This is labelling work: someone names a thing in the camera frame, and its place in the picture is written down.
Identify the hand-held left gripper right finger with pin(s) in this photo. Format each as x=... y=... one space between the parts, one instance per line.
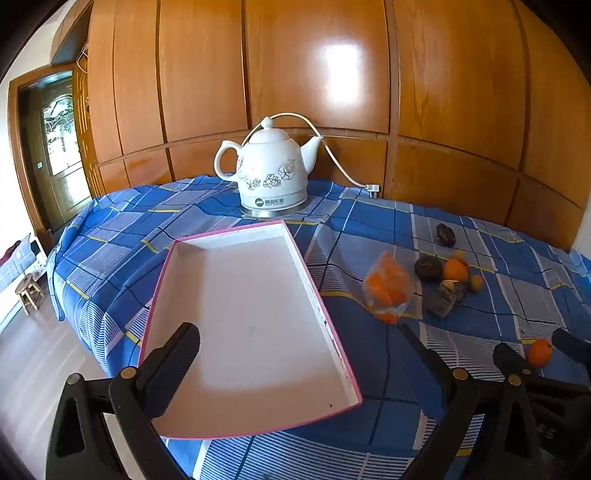
x=443 y=367

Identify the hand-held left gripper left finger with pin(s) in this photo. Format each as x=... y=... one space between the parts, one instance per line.
x=171 y=369

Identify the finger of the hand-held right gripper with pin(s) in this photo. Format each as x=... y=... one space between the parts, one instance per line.
x=572 y=344
x=508 y=357

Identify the orange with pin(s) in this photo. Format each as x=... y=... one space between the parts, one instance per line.
x=455 y=271
x=540 y=353

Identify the white box with pink rim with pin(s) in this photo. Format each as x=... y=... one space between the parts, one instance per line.
x=249 y=323

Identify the plastic bag of orange pieces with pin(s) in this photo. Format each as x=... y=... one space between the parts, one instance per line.
x=388 y=286

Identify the dark round passion fruit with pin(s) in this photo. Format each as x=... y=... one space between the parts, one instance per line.
x=426 y=269

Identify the dark wrinkled fruit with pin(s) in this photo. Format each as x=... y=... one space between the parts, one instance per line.
x=445 y=235

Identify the blue plaid cloth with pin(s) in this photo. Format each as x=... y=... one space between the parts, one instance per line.
x=115 y=249

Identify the small wooden stool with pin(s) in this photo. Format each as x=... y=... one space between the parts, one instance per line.
x=28 y=288

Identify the blue checked daybed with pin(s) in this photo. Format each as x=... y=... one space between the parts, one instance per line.
x=16 y=267

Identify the silver kettle base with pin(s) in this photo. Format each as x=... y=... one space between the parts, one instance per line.
x=272 y=212

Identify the dark red cloth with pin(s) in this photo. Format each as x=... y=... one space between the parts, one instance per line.
x=7 y=256

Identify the wooden door with glass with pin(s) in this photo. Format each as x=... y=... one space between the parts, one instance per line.
x=55 y=194

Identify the white ceramic electric kettle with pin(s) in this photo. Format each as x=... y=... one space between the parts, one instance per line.
x=272 y=161

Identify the wooden wardrobe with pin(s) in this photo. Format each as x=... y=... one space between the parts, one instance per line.
x=323 y=69

